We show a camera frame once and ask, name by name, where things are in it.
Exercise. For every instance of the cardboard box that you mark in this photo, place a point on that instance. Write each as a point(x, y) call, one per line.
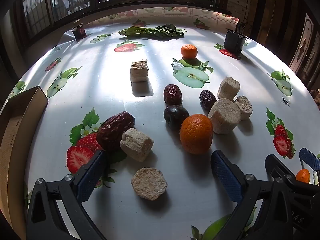
point(17, 135)

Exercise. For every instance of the small dark jar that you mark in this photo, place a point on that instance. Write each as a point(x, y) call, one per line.
point(79, 31)

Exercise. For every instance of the broken-end wheat biscuit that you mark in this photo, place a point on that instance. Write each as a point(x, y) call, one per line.
point(245, 107)

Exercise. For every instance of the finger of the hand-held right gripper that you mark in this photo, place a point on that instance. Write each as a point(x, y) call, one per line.
point(310, 160)
point(275, 165)

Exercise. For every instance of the bunch of leafy greens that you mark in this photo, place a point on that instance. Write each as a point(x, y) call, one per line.
point(152, 32)

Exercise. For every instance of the black box device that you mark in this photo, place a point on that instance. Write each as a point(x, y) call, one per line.
point(233, 41)

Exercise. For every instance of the square layered wheat biscuit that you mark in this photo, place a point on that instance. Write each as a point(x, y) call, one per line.
point(139, 71)

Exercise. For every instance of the printed tablecloth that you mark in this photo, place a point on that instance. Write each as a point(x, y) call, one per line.
point(160, 55)

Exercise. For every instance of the small dark wrinkled date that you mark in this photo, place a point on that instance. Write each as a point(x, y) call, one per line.
point(207, 99)

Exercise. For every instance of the large red date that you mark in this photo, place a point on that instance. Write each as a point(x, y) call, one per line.
point(113, 130)

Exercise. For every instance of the round wheat biscuit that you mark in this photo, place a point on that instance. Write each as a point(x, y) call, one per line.
point(148, 183)

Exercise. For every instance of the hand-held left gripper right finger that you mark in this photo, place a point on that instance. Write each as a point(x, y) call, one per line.
point(226, 175)

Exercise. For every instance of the large orange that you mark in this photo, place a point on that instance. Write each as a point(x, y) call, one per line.
point(196, 135)

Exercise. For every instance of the cylindrical wheat biscuit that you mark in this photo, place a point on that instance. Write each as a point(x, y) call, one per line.
point(136, 145)
point(228, 88)
point(223, 116)

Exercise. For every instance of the tiny orange kumquat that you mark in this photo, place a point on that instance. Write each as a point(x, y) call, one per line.
point(302, 175)

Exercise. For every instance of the small tangerine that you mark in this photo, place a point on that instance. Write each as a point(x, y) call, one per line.
point(189, 51)

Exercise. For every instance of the dark plum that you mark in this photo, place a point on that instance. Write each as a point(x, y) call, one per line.
point(175, 116)

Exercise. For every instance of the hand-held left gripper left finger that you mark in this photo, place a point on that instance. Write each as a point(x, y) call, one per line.
point(90, 177)

